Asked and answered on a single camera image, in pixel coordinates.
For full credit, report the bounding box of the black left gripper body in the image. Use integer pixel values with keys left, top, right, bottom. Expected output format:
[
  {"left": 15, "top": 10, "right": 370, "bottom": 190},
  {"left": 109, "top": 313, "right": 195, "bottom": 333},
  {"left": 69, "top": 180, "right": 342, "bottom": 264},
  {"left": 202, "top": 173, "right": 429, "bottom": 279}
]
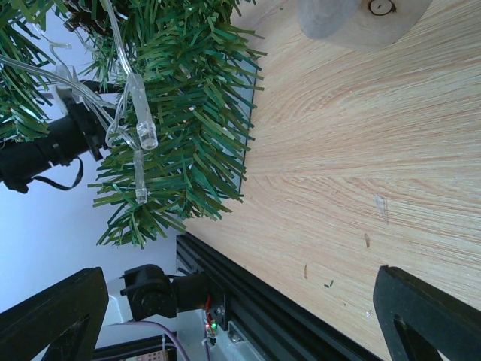
[{"left": 65, "top": 80, "right": 123, "bottom": 161}]

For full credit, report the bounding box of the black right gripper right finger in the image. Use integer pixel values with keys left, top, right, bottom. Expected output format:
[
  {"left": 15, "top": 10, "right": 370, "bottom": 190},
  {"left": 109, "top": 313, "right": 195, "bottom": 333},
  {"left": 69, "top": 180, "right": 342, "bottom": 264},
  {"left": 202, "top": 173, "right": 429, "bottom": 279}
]
[{"left": 373, "top": 265, "right": 480, "bottom": 360}]

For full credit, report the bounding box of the round wooden tree base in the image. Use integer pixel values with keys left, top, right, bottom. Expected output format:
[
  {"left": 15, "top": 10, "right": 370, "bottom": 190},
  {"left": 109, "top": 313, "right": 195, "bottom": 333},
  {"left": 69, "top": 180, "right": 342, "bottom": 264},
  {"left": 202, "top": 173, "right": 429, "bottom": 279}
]
[{"left": 296, "top": 0, "right": 431, "bottom": 52}]

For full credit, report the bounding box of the small green christmas tree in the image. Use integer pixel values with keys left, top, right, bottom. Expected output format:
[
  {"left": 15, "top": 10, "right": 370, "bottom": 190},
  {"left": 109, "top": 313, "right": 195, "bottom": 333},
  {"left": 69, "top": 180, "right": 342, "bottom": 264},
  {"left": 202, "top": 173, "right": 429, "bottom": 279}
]
[{"left": 1, "top": 1, "right": 259, "bottom": 246}]

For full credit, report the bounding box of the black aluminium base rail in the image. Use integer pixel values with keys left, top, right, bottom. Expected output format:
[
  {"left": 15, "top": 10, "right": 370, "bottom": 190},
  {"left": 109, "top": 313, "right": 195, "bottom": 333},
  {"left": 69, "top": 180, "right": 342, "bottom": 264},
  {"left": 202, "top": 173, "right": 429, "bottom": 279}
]
[{"left": 177, "top": 233, "right": 377, "bottom": 360}]

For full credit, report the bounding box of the clear string light wire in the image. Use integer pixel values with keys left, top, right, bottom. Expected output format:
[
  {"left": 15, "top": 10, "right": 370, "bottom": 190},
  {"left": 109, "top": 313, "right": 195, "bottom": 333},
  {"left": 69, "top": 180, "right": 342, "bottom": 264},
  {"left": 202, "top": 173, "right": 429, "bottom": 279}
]
[{"left": 0, "top": 0, "right": 159, "bottom": 206}]

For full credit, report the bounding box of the brown pine cone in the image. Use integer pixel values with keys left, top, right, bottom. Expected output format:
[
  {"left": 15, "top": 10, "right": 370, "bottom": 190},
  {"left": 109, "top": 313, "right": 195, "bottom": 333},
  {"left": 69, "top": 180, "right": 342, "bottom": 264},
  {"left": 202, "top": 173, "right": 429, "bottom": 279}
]
[{"left": 62, "top": 0, "right": 112, "bottom": 36}]

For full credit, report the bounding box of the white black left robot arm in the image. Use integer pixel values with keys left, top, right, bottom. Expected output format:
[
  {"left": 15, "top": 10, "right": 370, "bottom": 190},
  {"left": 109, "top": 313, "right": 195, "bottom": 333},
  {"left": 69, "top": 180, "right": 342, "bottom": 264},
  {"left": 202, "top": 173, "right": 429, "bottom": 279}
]
[{"left": 1, "top": 153, "right": 180, "bottom": 323}]

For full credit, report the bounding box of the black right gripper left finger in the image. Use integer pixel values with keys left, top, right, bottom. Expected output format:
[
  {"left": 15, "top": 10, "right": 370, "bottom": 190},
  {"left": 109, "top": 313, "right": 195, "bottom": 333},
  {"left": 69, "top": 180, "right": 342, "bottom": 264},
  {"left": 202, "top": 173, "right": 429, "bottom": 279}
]
[{"left": 1, "top": 267, "right": 109, "bottom": 360}]

